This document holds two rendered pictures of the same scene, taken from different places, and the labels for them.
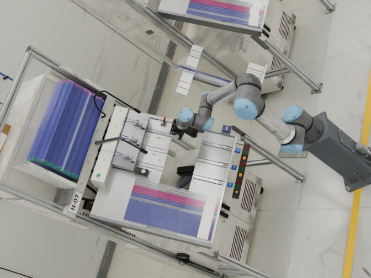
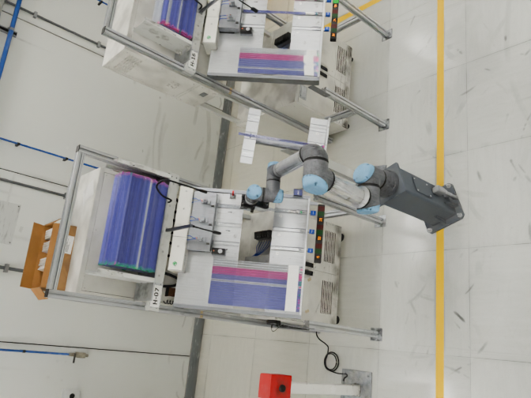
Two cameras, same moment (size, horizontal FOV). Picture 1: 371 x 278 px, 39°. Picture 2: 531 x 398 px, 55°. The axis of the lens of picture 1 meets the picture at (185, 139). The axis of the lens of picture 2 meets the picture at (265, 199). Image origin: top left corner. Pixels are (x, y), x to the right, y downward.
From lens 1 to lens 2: 0.42 m
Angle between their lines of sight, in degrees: 6
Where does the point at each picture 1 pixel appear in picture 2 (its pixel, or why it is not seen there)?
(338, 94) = (406, 129)
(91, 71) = (152, 133)
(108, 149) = (180, 234)
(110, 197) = (191, 282)
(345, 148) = (423, 196)
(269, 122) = (341, 192)
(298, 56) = (359, 91)
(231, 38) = (288, 87)
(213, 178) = (291, 246)
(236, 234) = (323, 289)
